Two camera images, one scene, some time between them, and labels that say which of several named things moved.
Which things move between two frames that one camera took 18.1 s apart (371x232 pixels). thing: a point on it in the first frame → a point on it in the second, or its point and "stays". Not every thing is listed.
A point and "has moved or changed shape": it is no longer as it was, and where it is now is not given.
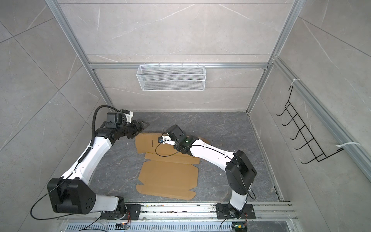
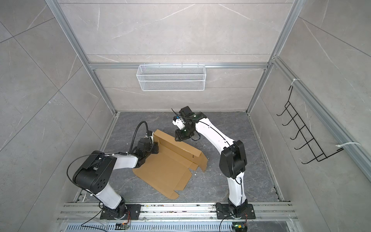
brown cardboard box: x=167 y=172 has moved or changed shape
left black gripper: x=138 y=130 → x=156 y=146
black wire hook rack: x=318 y=153 stays
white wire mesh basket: x=171 y=78 stays
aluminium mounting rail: x=288 y=211 stays
